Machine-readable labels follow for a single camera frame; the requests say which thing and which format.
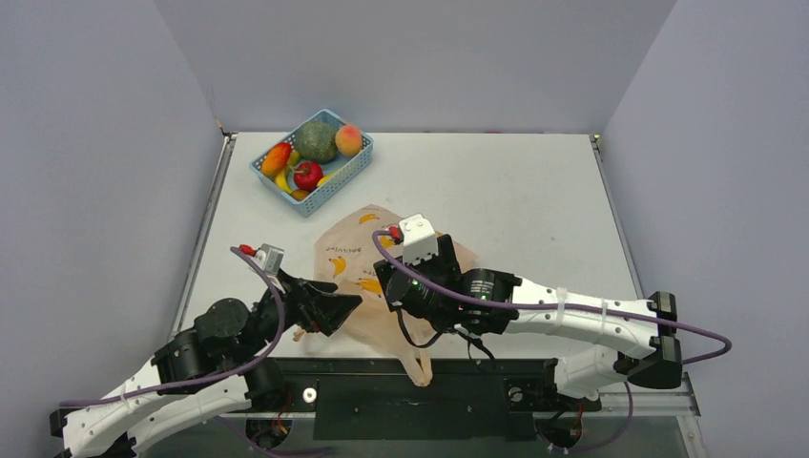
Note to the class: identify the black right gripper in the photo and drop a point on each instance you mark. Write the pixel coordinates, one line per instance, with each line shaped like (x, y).
(392, 282)

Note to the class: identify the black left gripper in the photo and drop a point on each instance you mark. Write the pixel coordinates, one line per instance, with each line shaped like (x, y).
(328, 311)

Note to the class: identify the orange translucent plastic bag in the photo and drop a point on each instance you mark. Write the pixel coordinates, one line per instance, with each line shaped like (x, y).
(344, 254)

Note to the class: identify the fake peach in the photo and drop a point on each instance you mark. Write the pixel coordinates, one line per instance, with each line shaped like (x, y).
(349, 140)

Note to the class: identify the orange fake mango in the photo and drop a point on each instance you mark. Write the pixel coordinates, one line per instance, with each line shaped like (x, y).
(276, 159)

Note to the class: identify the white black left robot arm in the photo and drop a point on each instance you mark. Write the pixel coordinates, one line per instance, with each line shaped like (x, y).
(220, 364)

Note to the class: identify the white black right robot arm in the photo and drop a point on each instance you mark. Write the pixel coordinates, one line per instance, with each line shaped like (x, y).
(629, 341)

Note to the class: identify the brown fake kiwi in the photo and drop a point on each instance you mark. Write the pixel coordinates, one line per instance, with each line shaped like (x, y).
(299, 194)

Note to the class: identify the red fake tomato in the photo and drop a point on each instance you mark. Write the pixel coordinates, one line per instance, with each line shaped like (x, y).
(307, 175)

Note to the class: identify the yellow fake banana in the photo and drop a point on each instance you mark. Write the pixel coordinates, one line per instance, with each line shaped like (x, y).
(281, 178)

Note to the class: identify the thin yellow chili pepper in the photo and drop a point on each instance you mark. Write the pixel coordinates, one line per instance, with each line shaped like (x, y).
(324, 180)

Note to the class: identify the green netted melon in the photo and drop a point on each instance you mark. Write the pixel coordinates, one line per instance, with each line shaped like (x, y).
(316, 141)

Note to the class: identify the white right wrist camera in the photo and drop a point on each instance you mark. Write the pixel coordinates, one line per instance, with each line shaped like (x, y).
(420, 240)

